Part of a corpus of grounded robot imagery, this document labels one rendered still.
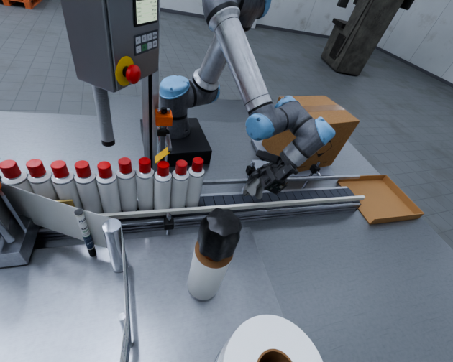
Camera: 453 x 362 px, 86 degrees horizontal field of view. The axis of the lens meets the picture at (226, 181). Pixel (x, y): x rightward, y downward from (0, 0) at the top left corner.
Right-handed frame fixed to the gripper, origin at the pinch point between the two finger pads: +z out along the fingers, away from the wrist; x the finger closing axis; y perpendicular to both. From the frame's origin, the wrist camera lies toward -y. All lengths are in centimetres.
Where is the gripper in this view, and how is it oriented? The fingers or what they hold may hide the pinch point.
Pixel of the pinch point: (245, 191)
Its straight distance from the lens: 89.4
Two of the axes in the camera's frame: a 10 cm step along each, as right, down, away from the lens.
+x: 7.2, 3.2, 6.2
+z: -6.5, 6.3, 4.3
